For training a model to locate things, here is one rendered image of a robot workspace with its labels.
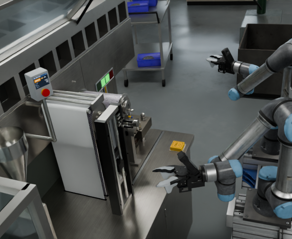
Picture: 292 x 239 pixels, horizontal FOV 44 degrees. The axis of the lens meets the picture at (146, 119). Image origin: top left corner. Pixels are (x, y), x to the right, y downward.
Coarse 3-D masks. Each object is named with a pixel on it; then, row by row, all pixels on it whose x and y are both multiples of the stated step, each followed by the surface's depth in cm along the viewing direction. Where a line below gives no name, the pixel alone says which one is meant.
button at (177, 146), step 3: (174, 141) 220; (177, 141) 220; (174, 144) 218; (177, 144) 218; (180, 144) 217; (183, 144) 218; (171, 147) 216; (174, 147) 215; (177, 147) 215; (180, 147) 215; (174, 150) 216; (177, 150) 215; (180, 150) 215
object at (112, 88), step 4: (112, 80) 288; (108, 84) 291; (112, 84) 289; (116, 84) 295; (108, 88) 293; (112, 88) 291; (116, 88) 296; (108, 92) 295; (112, 92) 293; (116, 92) 297
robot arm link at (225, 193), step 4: (216, 184) 158; (220, 184) 152; (224, 184) 151; (228, 184) 150; (232, 184) 151; (220, 188) 153; (224, 188) 152; (228, 188) 152; (232, 188) 152; (220, 192) 154; (224, 192) 153; (228, 192) 153; (232, 192) 153; (220, 196) 156; (224, 196) 154; (228, 196) 154; (232, 196) 155; (224, 200) 156; (228, 200) 155
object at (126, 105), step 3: (123, 102) 193; (126, 102) 193; (129, 102) 197; (123, 105) 192; (126, 105) 193; (129, 105) 197; (123, 108) 192; (126, 108) 194; (129, 108) 198; (123, 111) 193; (126, 111) 194
